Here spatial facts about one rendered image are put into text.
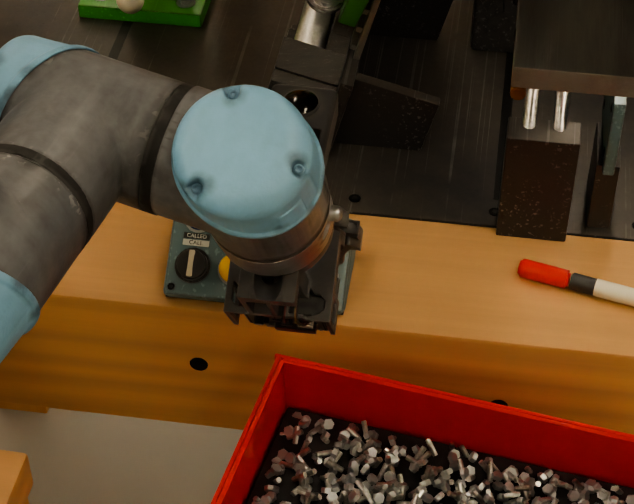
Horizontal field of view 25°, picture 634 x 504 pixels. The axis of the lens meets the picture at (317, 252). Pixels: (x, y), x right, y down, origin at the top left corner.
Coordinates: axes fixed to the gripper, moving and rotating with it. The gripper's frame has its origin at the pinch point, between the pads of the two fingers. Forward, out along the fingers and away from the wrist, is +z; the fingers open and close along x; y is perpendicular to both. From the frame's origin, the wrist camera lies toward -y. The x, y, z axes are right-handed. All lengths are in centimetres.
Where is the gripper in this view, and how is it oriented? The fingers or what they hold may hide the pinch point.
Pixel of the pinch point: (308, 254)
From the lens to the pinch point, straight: 109.5
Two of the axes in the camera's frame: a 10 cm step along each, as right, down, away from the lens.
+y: -1.2, 9.7, -2.0
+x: 9.9, 1.0, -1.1
